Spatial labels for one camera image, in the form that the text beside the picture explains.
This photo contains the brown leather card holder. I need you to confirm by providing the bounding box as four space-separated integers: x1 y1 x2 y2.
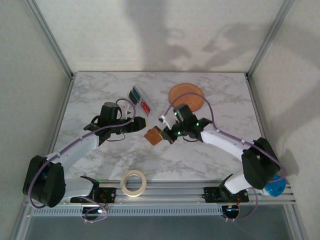
144 126 163 147

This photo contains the teal card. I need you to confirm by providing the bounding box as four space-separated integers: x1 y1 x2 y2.
131 86 142 100

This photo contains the dark grey card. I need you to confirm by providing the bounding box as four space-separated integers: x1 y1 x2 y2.
127 91 138 105

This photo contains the round orange coaster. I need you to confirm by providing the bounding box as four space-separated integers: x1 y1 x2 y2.
168 82 205 113

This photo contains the beige masking tape roll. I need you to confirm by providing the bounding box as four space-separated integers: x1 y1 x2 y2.
120 169 148 198

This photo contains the aluminium table side rail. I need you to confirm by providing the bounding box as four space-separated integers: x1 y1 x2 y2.
48 74 76 157
245 74 267 141

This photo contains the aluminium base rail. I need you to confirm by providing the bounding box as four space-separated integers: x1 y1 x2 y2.
23 180 296 208

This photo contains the grey slotted cable duct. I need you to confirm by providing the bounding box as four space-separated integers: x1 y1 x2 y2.
32 206 224 217

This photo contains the aluminium frame post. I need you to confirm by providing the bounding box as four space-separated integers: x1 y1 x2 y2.
23 0 77 80
244 0 297 80

